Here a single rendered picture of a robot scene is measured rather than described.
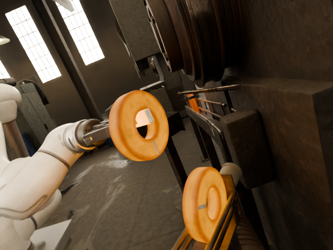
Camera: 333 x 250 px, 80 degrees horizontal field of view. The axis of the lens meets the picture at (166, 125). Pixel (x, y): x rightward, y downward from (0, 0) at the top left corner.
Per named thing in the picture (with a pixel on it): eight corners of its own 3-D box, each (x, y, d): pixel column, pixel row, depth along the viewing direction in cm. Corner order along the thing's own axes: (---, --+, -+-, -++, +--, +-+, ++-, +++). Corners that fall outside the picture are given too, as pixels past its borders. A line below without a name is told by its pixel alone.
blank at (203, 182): (230, 234, 47) (217, 231, 49) (225, 166, 51) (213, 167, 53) (197, 255, 35) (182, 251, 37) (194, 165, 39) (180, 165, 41)
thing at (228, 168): (244, 180, 56) (239, 161, 55) (236, 200, 49) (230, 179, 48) (224, 180, 60) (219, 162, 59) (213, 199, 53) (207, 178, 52)
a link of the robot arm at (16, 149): (18, 230, 108) (50, 202, 128) (40, 234, 103) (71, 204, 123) (-53, 89, 83) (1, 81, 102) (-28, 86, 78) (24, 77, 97)
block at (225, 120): (266, 168, 70) (249, 104, 64) (280, 180, 62) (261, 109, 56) (237, 178, 70) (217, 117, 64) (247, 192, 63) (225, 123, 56)
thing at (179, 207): (189, 190, 169) (156, 113, 150) (212, 200, 147) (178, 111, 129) (171, 206, 159) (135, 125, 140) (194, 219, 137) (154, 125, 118)
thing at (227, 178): (242, 212, 50) (231, 173, 48) (242, 214, 49) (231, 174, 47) (214, 209, 54) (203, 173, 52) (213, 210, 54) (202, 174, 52)
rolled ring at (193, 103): (187, 97, 167) (191, 96, 167) (195, 117, 162) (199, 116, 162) (186, 88, 150) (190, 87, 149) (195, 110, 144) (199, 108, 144)
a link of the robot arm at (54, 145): (100, 135, 66) (77, 170, 57) (77, 142, 75) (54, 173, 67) (74, 113, 60) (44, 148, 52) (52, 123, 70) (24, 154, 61)
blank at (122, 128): (156, 84, 48) (146, 88, 50) (105, 96, 36) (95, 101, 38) (177, 144, 50) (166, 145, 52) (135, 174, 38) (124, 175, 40)
